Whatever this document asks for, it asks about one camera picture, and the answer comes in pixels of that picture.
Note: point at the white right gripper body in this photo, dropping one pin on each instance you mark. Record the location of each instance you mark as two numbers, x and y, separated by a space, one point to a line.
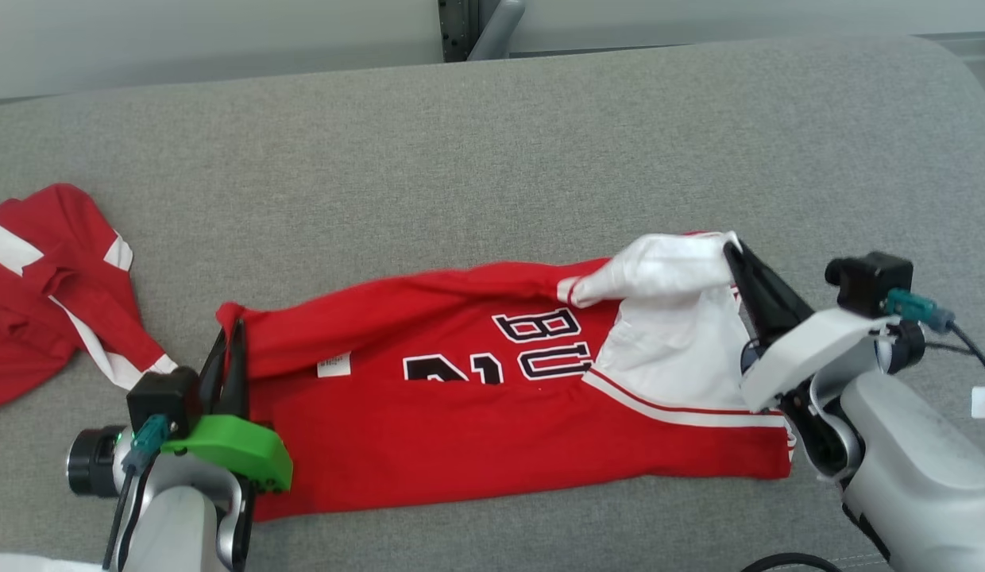
802 349

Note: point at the red shorts white stripes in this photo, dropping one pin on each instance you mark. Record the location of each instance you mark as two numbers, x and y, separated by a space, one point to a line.
32 334

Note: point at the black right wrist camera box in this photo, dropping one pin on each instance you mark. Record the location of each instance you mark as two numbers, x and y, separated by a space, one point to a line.
870 282

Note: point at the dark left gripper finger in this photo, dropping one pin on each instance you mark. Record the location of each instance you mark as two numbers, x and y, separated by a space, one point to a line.
237 381
210 373

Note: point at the red jersey white sleeves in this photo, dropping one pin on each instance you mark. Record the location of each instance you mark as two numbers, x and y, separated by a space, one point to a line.
461 445

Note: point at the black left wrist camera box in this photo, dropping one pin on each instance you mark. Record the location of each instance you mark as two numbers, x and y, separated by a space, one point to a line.
163 397

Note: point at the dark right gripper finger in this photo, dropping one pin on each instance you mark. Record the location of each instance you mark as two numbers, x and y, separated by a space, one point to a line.
748 318
778 306

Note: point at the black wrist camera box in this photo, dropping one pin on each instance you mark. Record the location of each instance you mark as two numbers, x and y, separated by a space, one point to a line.
163 397
870 282

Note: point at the dark perforated metal bracket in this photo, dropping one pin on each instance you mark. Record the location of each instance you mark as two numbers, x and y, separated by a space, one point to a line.
457 32

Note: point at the grey rounded metal tube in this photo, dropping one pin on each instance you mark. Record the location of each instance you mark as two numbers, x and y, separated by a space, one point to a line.
496 28

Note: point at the grey fabric sofa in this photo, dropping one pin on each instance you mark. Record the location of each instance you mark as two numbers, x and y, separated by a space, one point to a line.
492 159

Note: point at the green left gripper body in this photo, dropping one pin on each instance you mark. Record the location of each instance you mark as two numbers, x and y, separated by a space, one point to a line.
238 449

